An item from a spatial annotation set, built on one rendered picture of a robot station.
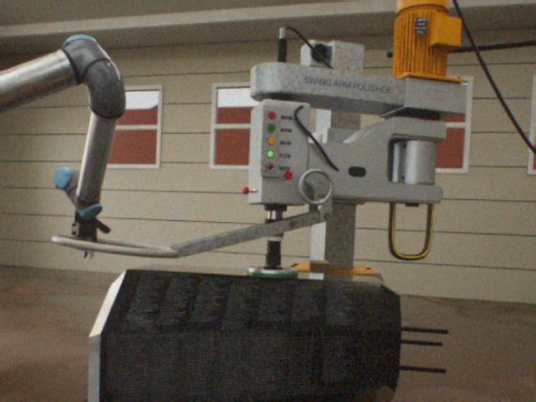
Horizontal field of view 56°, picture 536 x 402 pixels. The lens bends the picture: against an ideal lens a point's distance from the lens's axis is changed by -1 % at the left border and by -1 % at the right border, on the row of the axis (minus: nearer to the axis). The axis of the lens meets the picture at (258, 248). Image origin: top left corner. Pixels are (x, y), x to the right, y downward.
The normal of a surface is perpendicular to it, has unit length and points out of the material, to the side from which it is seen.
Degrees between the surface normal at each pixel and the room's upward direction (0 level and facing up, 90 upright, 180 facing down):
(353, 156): 90
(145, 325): 45
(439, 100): 90
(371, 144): 90
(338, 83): 90
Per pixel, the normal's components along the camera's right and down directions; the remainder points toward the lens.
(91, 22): -0.25, 0.04
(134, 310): -0.06, -0.67
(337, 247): 0.31, 0.06
